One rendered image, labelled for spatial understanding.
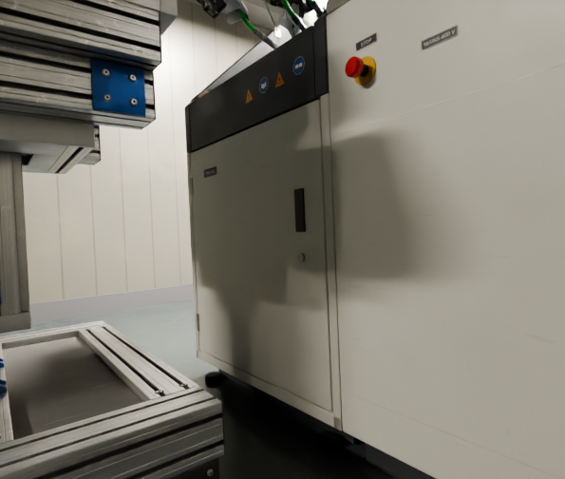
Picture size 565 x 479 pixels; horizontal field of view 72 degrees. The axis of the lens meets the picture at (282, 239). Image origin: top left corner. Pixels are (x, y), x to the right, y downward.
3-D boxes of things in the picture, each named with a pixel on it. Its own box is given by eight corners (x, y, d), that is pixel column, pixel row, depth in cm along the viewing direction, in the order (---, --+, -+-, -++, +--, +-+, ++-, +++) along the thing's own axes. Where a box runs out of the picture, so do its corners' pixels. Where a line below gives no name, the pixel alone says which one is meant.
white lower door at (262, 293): (197, 350, 136) (187, 153, 135) (202, 348, 138) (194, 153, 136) (329, 412, 85) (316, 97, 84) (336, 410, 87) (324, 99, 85)
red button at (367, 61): (341, 85, 74) (339, 57, 74) (355, 88, 76) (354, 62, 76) (362, 75, 70) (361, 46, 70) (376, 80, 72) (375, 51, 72)
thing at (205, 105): (191, 151, 134) (189, 104, 134) (202, 152, 137) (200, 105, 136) (314, 98, 85) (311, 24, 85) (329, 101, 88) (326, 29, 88)
